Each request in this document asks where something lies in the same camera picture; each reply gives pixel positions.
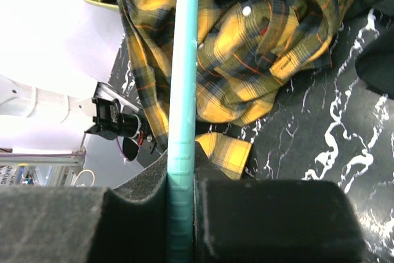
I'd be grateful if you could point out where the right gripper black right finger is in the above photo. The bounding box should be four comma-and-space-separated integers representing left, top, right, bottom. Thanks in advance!
194, 143, 366, 262

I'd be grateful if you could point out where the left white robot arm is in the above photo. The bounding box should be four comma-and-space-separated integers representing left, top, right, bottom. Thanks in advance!
1, 75, 97, 129

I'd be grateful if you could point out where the yellow plaid shirt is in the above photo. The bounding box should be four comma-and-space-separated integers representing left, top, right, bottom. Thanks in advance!
113, 0, 363, 181

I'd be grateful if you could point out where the aluminium table frame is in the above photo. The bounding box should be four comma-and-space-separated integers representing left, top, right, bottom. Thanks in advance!
1, 148, 86, 187

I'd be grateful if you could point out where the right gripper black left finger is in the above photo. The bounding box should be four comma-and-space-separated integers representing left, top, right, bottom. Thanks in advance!
1, 155, 167, 262

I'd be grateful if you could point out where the teal plastic hanger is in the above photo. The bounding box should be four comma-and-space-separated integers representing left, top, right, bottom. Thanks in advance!
166, 0, 199, 262

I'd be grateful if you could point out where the black hanging shirt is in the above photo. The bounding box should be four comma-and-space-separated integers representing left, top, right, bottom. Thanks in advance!
344, 0, 393, 99

